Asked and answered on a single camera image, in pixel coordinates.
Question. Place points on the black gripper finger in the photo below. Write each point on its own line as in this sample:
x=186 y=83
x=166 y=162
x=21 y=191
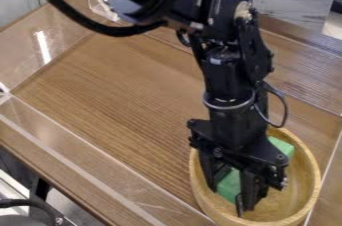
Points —
x=254 y=190
x=216 y=169

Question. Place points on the black table leg bracket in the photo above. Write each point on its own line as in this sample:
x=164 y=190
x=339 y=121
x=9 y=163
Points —
x=39 y=191

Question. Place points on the green rectangular block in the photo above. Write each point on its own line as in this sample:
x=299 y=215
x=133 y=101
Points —
x=229 y=186

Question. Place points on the clear acrylic corner bracket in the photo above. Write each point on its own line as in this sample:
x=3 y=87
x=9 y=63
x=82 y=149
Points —
x=101 y=8

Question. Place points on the clear acrylic tray wall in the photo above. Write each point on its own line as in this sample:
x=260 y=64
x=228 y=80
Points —
x=113 y=192

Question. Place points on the brown wooden bowl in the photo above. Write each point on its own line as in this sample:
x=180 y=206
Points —
x=284 y=208

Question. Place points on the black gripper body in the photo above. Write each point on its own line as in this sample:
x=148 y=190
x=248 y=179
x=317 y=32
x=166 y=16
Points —
x=236 y=134

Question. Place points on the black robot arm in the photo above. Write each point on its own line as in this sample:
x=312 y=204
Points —
x=221 y=31

